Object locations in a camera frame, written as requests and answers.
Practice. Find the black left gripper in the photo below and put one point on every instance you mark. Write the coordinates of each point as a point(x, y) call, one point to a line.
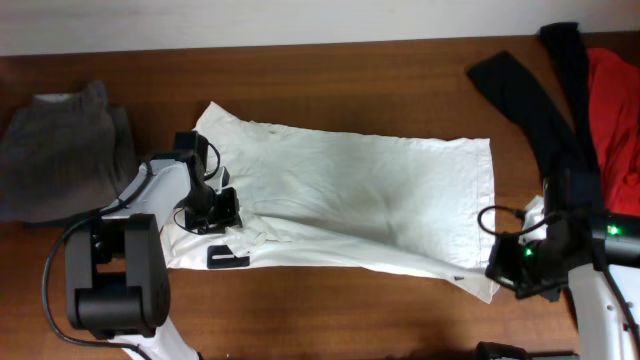
point(230, 215)

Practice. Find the grey folded garment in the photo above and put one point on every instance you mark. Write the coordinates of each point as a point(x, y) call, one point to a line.
point(64, 155)

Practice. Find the black garment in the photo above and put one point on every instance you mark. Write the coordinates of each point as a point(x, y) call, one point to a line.
point(513, 90)

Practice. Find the red garment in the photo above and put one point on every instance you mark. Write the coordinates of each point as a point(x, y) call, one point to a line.
point(614, 125)

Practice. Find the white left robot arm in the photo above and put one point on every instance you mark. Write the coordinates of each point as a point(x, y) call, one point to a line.
point(117, 283)

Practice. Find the white polo shirt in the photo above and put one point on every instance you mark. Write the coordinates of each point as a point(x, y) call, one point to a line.
point(405, 206)

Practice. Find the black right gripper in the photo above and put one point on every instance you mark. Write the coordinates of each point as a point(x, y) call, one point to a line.
point(498, 271)

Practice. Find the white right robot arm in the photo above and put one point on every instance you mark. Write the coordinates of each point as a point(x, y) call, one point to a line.
point(594, 255)

